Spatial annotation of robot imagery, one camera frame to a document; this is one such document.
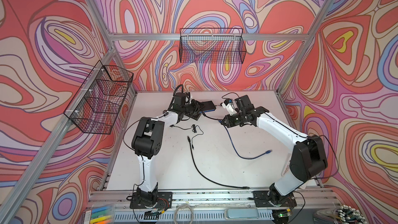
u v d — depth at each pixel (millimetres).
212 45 960
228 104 781
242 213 673
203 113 911
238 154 800
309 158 443
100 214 703
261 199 732
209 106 960
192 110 870
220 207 734
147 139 541
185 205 708
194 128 986
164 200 730
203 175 808
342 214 555
